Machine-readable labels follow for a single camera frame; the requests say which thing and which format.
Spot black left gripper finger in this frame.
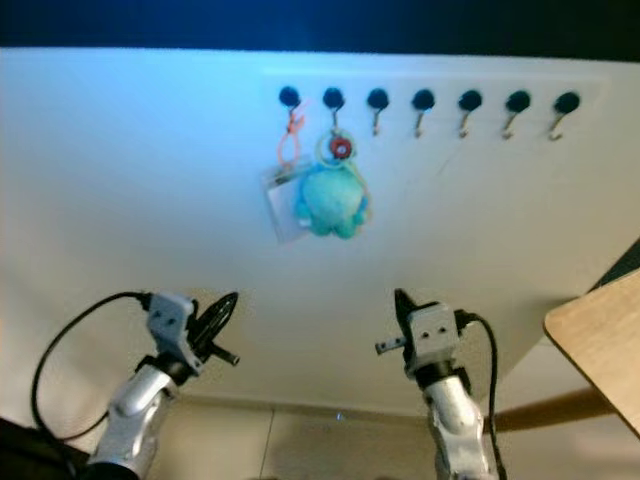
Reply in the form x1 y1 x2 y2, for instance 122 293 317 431
208 292 240 343
196 292 238 337

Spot clear card holder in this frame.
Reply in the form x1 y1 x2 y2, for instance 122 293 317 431
265 165 311 244

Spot brown wooden table leg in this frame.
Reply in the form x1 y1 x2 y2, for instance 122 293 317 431
500 385 611 433

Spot light wooden table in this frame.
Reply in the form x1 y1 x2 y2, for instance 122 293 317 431
544 268 640 441

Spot black robot torso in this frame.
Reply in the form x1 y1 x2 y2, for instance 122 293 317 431
0 418 81 480

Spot black object behind table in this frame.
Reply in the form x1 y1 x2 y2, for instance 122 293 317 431
582 235 640 293

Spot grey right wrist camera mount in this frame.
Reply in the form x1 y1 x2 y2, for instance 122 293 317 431
405 303 461 373

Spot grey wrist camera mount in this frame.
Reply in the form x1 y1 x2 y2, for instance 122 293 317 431
405 303 461 373
147 292 196 366

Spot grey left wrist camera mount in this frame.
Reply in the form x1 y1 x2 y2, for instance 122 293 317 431
147 292 196 366

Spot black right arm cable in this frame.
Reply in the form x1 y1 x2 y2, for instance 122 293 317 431
457 310 506 480

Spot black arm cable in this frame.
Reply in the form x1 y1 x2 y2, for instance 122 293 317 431
457 310 506 480
32 291 151 446

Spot teal plush keychain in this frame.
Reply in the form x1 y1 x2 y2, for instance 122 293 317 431
295 163 369 241

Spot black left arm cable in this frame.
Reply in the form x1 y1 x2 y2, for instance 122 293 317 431
32 291 151 446

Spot orange lanyard loop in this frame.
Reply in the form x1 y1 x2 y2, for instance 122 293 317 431
278 108 306 166

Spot black knob wall hook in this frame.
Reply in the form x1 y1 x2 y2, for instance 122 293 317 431
322 87 346 131
458 89 484 138
367 88 391 136
411 89 437 137
278 86 302 131
548 92 582 142
503 90 533 140

